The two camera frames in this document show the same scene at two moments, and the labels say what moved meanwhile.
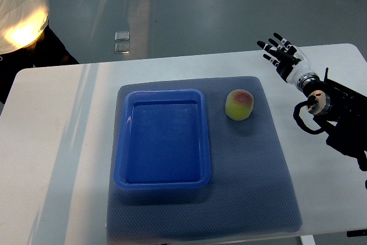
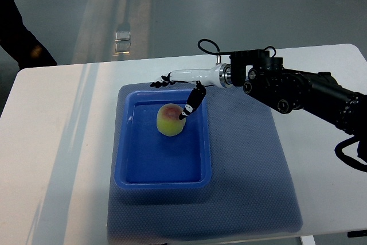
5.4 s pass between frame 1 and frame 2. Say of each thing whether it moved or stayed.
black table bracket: stayed
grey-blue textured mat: stayed
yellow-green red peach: moved
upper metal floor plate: stayed
